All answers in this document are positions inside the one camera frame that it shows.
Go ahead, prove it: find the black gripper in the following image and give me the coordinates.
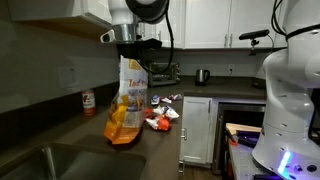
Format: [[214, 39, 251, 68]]
[[116, 41, 148, 65]]

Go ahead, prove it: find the orange white snack pack bag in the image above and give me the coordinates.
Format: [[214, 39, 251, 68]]
[[103, 55, 149, 145]]

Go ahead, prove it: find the silver toaster oven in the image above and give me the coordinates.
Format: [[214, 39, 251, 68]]
[[147, 61, 182, 88]]

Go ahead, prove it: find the white upper cabinet door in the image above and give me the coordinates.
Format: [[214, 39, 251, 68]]
[[230, 0, 283, 49], [154, 0, 185, 49], [184, 0, 232, 49]]

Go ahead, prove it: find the white cabinet door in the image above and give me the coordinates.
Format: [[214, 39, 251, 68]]
[[184, 0, 232, 49], [154, 0, 185, 49], [179, 96, 213, 168], [230, 0, 283, 49]]

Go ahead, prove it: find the steel electric kettle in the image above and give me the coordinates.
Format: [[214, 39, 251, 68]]
[[194, 68, 211, 87]]

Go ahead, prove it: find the white lower cabinet door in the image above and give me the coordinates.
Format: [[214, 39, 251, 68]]
[[179, 96, 213, 168]]

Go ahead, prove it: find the stainless steel sink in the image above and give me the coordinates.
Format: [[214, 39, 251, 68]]
[[0, 142, 147, 180]]

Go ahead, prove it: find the black built-in dishwasher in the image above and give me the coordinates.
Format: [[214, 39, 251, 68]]
[[212, 101, 267, 176]]

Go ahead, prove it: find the wooden board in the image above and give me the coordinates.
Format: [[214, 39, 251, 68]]
[[225, 122, 263, 136]]

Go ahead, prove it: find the chrome faucet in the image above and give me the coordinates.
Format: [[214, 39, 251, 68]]
[[41, 146, 58, 180]]

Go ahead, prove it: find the black clamp with orange tip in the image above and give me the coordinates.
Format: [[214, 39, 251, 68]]
[[226, 131, 258, 148]]

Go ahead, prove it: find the grey perforated robot table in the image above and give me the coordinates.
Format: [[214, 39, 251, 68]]
[[228, 143, 278, 180]]

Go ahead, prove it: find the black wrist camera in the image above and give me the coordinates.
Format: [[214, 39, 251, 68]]
[[139, 37, 163, 50]]

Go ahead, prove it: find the grey wall switch plate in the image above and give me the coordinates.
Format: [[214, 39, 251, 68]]
[[57, 65, 79, 89]]

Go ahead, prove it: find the black stereo camera on stand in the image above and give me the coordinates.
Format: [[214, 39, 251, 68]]
[[238, 28, 271, 57]]

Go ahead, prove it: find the black cable bundle with strap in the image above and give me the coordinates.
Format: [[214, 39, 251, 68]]
[[270, 0, 320, 41]]

